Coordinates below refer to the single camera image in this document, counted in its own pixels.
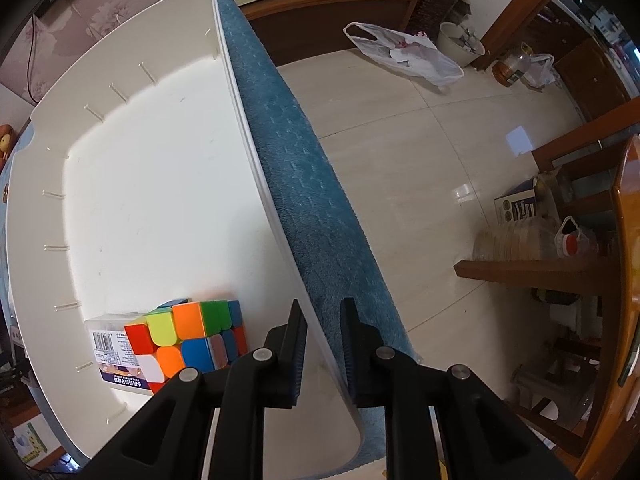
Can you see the white bucket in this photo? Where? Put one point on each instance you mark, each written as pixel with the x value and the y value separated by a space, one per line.
pixel 452 47

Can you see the white plastic bag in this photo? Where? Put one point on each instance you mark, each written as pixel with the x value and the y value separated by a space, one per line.
pixel 425 60

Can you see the blue plush blanket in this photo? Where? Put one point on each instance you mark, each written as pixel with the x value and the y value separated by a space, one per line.
pixel 300 185

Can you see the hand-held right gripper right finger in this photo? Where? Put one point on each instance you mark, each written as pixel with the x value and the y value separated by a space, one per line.
pixel 348 360

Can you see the wooden display cabinet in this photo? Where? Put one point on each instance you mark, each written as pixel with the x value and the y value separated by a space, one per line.
pixel 595 75

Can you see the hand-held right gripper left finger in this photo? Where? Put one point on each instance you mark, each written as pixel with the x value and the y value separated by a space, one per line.
pixel 299 360

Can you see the wooden chair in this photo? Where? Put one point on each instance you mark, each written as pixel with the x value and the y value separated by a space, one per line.
pixel 530 272

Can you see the amber glass jar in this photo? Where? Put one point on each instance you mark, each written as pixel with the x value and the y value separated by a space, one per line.
pixel 512 67

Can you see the printed cardboard box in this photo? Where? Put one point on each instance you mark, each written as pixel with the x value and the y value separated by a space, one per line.
pixel 515 207

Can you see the dark wicker basket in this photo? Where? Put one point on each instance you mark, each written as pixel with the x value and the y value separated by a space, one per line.
pixel 435 0

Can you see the white plastic storage bin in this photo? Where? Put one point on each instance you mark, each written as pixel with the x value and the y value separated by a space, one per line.
pixel 165 185

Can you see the small clear plastic bag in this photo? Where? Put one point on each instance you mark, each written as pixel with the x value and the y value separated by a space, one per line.
pixel 542 72

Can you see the colourful puzzle cube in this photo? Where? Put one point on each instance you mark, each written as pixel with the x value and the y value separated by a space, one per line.
pixel 192 320

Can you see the clear labelled plastic box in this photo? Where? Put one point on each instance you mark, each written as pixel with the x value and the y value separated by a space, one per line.
pixel 112 347

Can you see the glossy wooden table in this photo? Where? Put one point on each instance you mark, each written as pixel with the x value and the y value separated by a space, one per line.
pixel 627 260

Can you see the illustrated paper box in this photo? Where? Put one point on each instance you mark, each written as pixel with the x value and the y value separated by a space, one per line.
pixel 27 442

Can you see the wooden TV cabinet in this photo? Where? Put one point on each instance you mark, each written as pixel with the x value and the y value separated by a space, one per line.
pixel 325 25

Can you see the clear jug with red cap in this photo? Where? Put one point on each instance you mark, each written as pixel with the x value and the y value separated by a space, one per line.
pixel 520 242

